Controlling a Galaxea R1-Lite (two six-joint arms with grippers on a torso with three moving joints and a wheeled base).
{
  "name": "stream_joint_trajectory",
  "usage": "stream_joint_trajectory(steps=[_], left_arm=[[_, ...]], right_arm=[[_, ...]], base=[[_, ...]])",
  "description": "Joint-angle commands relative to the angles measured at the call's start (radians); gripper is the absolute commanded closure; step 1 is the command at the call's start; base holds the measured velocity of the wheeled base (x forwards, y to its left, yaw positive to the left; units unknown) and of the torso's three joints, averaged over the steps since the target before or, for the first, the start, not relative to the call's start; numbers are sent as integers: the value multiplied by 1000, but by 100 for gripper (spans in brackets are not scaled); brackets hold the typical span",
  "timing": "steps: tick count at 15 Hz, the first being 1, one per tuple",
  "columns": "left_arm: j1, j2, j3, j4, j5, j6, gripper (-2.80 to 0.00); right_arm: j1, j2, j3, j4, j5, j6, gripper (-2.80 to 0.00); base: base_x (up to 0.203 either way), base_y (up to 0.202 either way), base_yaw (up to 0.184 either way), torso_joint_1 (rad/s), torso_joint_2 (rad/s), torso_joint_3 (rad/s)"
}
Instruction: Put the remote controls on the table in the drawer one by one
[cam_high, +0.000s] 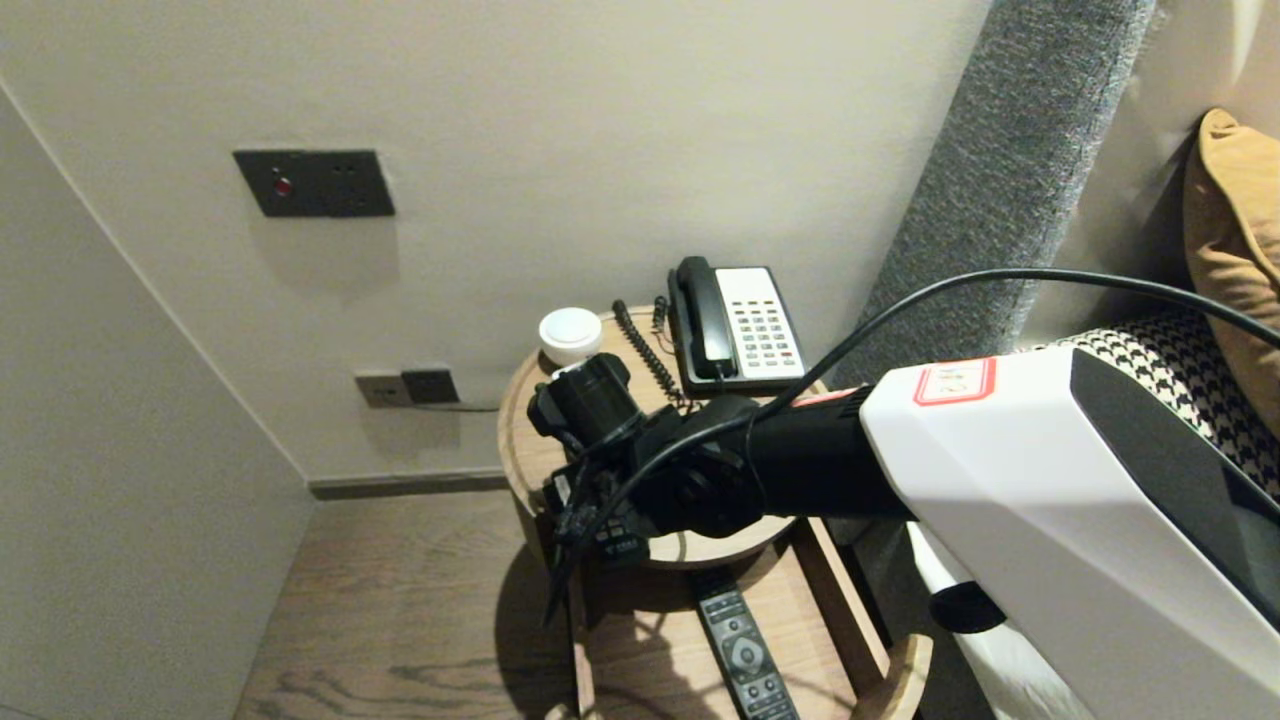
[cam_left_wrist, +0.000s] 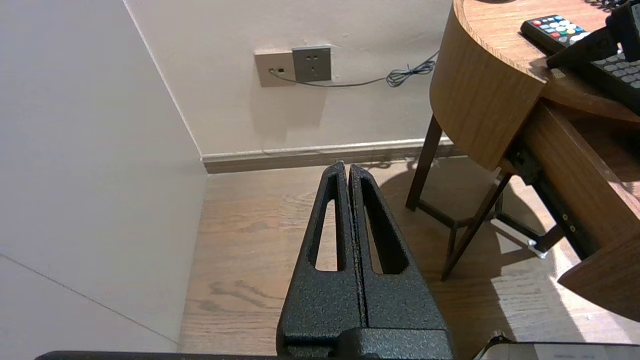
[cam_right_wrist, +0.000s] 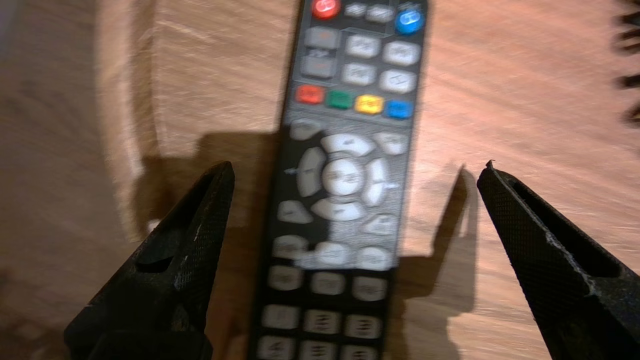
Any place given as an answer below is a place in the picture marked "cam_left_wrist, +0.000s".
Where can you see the black remote control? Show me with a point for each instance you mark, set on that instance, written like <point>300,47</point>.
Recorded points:
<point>555,31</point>

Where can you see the round wooden side table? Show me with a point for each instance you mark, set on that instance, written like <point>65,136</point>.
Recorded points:
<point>480,95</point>

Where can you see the wooden table drawer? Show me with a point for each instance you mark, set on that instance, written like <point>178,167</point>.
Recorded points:
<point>595,200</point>

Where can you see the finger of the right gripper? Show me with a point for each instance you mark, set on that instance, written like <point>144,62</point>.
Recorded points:
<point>592,46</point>

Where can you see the beige wall data socket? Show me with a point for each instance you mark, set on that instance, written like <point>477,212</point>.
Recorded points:
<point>272,66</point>

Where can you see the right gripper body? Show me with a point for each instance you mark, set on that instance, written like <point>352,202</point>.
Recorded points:
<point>630,27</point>

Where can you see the grey wall power socket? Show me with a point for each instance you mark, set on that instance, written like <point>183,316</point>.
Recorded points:
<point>312,64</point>

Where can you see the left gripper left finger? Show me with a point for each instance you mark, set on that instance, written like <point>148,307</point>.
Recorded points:
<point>320,305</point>

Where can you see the beige baseboard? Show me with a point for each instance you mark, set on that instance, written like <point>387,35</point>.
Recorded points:
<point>320,156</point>

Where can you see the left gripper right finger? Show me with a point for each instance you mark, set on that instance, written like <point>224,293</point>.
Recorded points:
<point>400,302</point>

